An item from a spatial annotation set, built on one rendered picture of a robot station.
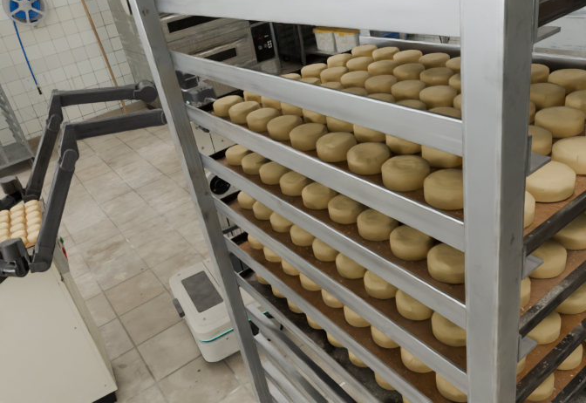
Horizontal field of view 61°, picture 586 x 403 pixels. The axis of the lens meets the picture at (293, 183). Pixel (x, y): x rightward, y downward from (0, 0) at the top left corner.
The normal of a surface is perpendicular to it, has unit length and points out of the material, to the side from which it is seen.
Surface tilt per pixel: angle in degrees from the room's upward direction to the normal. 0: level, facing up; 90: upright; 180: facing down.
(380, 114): 90
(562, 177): 0
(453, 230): 90
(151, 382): 0
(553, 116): 0
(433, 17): 90
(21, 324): 90
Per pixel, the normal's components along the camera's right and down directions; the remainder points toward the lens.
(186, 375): -0.18, -0.87
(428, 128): -0.80, 0.40
